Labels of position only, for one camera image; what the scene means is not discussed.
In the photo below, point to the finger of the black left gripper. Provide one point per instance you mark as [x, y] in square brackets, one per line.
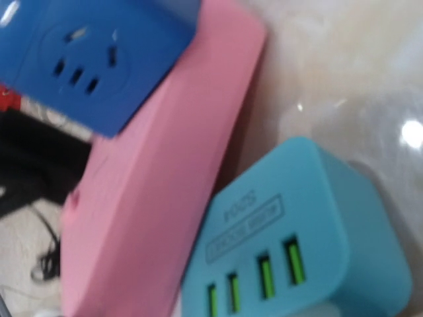
[37, 161]

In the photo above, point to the pink power strip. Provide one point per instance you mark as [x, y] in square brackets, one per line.
[128, 227]

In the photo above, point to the teal power strip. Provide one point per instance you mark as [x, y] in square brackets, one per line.
[298, 229]

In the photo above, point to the red cube adapter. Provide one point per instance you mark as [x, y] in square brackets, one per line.
[9, 99]

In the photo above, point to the blue cube adapter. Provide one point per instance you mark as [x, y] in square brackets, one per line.
[95, 62]

